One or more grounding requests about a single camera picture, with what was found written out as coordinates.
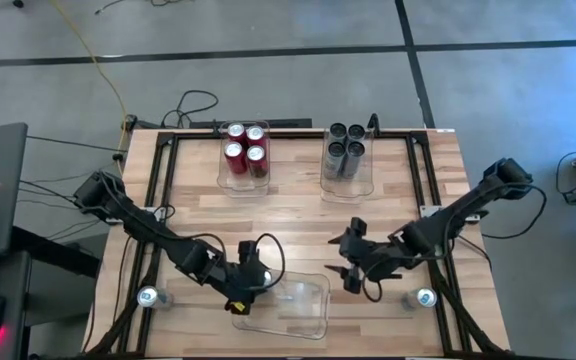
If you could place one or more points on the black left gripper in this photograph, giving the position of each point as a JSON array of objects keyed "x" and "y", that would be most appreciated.
[{"x": 245, "y": 280}]

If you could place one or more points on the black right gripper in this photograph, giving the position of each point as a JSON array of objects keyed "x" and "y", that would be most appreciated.
[{"x": 368, "y": 260}]

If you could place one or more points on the clear plastic wide bin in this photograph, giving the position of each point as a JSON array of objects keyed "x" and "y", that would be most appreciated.
[{"x": 303, "y": 320}]

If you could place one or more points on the clear plastic narrow bin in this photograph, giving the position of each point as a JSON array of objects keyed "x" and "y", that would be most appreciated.
[
  {"x": 243, "y": 187},
  {"x": 345, "y": 192}
]

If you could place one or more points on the grey dark-top slim can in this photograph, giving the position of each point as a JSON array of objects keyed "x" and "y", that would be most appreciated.
[
  {"x": 354, "y": 150},
  {"x": 356, "y": 133},
  {"x": 335, "y": 150},
  {"x": 338, "y": 131}
]

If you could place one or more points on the red Coke Zero can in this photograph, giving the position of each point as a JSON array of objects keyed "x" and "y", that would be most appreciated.
[
  {"x": 255, "y": 134},
  {"x": 256, "y": 155},
  {"x": 236, "y": 131},
  {"x": 234, "y": 155}
]

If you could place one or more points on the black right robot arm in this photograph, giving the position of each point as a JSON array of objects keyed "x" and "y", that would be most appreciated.
[{"x": 448, "y": 220}]

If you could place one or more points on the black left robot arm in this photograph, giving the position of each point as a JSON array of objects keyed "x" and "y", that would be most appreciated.
[{"x": 168, "y": 240}]

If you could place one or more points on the black power strip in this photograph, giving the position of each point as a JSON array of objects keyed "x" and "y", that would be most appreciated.
[{"x": 288, "y": 123}]

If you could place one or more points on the white table sticker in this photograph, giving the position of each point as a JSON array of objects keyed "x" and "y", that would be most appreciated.
[{"x": 445, "y": 131}]

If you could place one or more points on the black desk leg bar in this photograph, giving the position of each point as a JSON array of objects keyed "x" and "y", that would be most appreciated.
[{"x": 58, "y": 252}]

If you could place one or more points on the black chair wheel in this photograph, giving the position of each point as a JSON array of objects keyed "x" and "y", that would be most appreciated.
[{"x": 18, "y": 3}]

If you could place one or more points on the black aluminium table frame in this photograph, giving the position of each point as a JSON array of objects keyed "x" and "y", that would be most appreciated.
[{"x": 313, "y": 135}]

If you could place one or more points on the black frame clamp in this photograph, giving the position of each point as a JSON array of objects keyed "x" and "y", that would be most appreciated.
[{"x": 373, "y": 124}]

